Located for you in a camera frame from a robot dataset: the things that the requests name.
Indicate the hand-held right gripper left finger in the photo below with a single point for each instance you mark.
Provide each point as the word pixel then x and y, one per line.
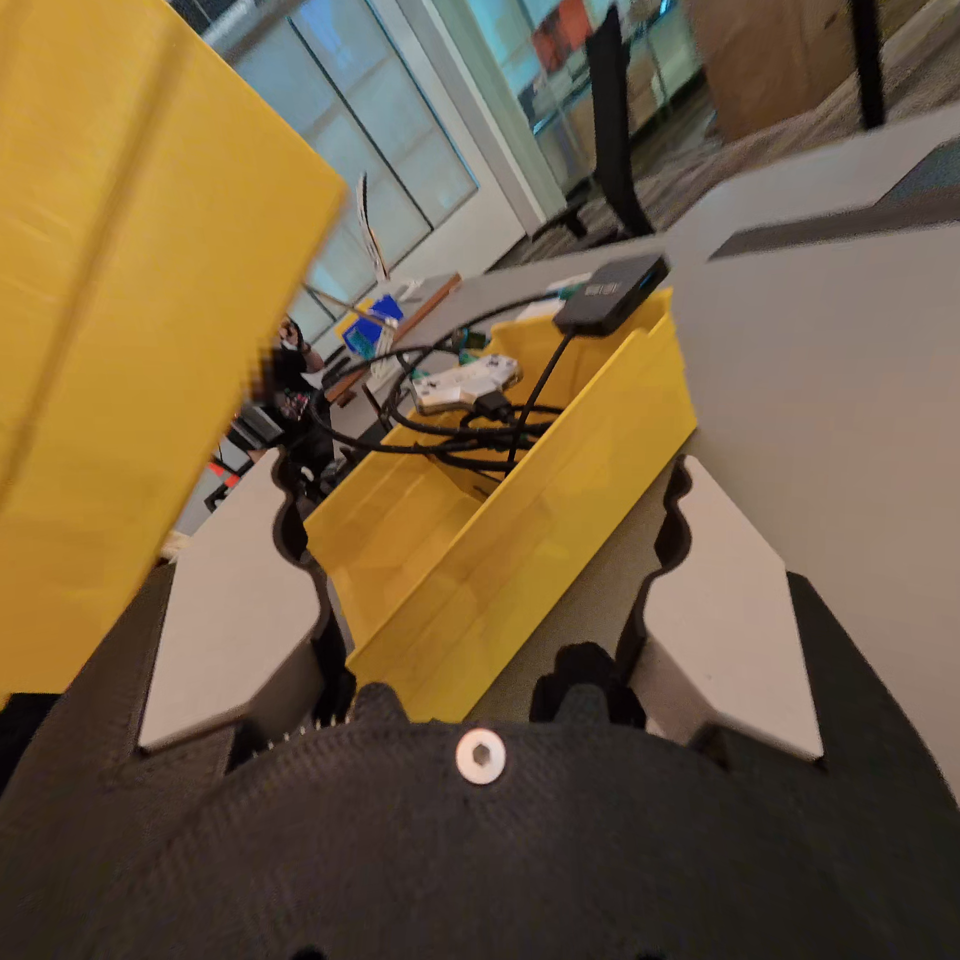
pixel 232 615

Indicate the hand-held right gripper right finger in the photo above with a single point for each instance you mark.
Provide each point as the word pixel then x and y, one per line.
pixel 727 615

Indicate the yellow plastic bin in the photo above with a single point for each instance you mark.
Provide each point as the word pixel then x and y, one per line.
pixel 150 300
pixel 525 525

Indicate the black square hub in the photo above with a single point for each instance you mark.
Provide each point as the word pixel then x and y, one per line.
pixel 611 296

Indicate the white adapter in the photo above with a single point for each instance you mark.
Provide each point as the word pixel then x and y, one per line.
pixel 465 382

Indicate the blue box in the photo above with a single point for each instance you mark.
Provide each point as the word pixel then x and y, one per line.
pixel 379 311

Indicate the brown cardboard sheet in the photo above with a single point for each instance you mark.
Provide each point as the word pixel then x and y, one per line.
pixel 772 67

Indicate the black pole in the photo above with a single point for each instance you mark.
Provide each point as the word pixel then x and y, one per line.
pixel 866 60

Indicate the orange poster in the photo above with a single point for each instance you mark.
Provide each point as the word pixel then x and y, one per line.
pixel 566 30

